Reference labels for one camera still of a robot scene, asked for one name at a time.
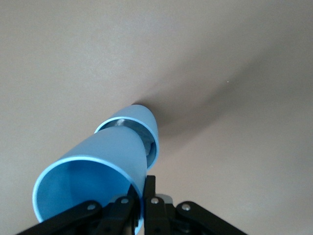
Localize blue cup holding white paper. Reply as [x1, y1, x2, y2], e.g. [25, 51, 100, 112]
[93, 104, 160, 171]

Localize brown table cover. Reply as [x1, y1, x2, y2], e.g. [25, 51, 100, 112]
[0, 0, 313, 235]

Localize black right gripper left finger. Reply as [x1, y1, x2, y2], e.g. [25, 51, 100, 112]
[14, 185, 142, 235]

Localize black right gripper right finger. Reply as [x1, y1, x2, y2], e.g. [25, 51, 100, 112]
[143, 175, 247, 235]

